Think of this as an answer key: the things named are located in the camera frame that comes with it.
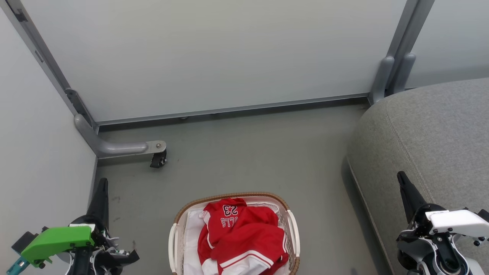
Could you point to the black caster wheel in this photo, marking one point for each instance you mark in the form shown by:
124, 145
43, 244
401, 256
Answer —
158, 160

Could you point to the grey metal partition foot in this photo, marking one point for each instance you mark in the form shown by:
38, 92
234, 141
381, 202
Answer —
114, 148

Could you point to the grey partition post with brackets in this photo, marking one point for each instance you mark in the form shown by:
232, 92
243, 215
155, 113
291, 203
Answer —
42, 57

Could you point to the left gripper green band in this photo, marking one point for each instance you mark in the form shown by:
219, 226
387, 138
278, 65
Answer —
57, 240

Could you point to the grey partition bottom rail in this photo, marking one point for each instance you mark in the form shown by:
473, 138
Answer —
229, 110

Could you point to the red basketball jersey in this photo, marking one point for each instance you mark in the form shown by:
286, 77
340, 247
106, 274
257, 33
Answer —
244, 236

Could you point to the grey fabric sofa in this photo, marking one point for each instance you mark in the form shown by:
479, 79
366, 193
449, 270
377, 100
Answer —
431, 145

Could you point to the grey double partition post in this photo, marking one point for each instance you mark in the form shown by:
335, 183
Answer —
397, 57

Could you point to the white cloth basket liner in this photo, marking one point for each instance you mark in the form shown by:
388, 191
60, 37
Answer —
192, 244

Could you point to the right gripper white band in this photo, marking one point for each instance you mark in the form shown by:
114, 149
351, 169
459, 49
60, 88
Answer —
454, 223

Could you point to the white wicker-rimmed laundry basket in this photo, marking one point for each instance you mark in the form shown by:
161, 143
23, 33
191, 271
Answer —
292, 233

